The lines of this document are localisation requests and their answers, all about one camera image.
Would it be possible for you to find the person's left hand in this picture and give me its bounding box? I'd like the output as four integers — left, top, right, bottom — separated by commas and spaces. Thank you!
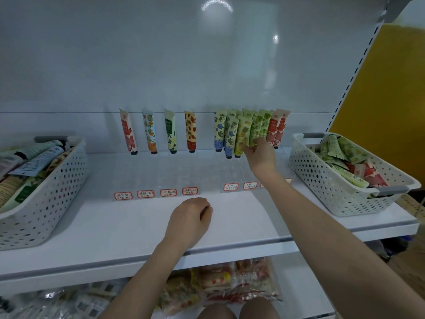
164, 197, 214, 253

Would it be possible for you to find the person's right hand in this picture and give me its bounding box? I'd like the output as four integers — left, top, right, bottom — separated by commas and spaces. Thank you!
242, 136, 278, 182

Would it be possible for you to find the yellow-green hand cream tube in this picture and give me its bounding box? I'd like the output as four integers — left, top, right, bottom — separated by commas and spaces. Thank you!
234, 111, 252, 158

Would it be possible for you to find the white perforated plastic basket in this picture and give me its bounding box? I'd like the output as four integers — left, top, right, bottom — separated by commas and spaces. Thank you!
0, 136, 89, 251
289, 132, 422, 218

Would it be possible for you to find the row of hand cream tubes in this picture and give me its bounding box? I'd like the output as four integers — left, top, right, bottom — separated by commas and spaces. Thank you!
120, 108, 291, 159

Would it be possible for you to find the pile of green hand cream tubes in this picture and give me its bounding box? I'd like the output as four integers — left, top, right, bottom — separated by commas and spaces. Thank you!
312, 135, 389, 190

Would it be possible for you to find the white metal shelf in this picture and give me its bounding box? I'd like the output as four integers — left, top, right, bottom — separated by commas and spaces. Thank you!
0, 0, 425, 319

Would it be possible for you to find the person's right forearm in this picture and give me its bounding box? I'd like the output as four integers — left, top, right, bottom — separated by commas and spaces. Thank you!
255, 172, 425, 319

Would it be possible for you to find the person's left forearm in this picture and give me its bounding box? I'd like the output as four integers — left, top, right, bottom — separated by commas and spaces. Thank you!
100, 241, 193, 319

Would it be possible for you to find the person's left leg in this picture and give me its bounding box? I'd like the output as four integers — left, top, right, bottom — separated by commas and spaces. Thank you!
198, 302, 240, 319

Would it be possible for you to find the person's leg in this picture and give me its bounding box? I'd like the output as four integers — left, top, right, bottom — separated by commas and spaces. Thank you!
198, 302, 240, 319
239, 299, 281, 319

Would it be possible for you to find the person's right leg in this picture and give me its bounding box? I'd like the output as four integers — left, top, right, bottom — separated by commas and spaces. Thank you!
239, 299, 281, 319

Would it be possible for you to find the pile of snack packets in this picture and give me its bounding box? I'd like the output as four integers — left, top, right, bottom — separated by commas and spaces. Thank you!
0, 257, 283, 319

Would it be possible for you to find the clear divider tray with labels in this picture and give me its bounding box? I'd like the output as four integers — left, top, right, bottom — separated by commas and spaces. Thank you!
113, 178, 293, 201

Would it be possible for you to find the cluster of green bottles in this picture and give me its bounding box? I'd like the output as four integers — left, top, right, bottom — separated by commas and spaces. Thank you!
365, 239, 399, 260

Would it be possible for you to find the small brown cardboard box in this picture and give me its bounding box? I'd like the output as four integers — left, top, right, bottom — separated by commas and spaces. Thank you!
395, 192, 425, 226

